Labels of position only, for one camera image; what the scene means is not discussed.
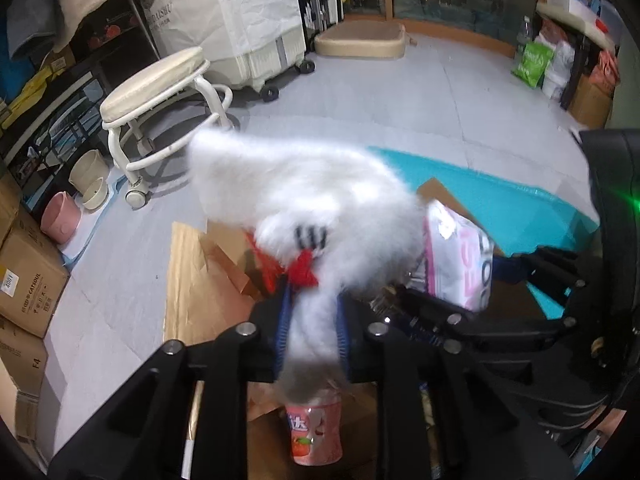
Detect yellow packet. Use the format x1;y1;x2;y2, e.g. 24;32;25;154
10;67;56;116

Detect pink white cup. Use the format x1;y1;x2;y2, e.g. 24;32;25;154
284;385;345;467

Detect printed cardboard carton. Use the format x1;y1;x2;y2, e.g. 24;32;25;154
0;220;71;339

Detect brown paper bag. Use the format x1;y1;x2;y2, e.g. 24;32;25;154
205;220;273;301

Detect white bag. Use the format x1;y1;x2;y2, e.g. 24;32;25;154
542;40;576;101

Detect clear plastic bottle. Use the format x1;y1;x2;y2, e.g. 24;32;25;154
515;16;533;58

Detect black metal shelf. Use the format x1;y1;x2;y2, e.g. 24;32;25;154
0;0;161;176

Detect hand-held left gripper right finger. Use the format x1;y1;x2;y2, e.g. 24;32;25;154
335;297;546;480

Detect pink tissue pack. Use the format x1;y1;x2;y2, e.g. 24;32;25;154
422;199;496;313

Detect white fluffy plush toy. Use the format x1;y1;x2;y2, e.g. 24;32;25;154
187;127;426;406

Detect white rolling stool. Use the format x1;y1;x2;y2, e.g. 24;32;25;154
100;46;233;211

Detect wooden side table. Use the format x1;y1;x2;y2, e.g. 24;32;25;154
535;1;621;111

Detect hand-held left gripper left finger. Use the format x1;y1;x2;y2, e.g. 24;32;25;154
47;287;294;480

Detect small cardboard box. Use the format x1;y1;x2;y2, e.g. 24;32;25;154
570;75;613;128

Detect plain cardboard carton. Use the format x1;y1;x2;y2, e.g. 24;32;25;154
0;316;49;461
0;172;25;253

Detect white covered wheeled appliance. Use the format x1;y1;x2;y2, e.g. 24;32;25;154
202;0;316;101

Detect small beige bowl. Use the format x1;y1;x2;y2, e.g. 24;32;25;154
81;182;109;211

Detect teal mat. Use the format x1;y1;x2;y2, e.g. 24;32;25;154
367;146;601;321

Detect red printed pouch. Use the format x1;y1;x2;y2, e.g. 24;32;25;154
245;230;287;293

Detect beige tray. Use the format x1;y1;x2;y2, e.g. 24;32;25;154
314;21;406;59

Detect pink bowl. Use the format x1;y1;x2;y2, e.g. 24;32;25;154
41;191;83;246

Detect grey blue cloth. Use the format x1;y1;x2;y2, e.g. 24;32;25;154
7;0;63;61

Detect green bag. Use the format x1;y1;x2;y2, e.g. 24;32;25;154
511;41;556;88

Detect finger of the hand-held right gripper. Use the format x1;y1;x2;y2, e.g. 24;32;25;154
492;247;606;321
385;285;571;356

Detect brown cardboard box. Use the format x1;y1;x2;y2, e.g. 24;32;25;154
162;177;568;480

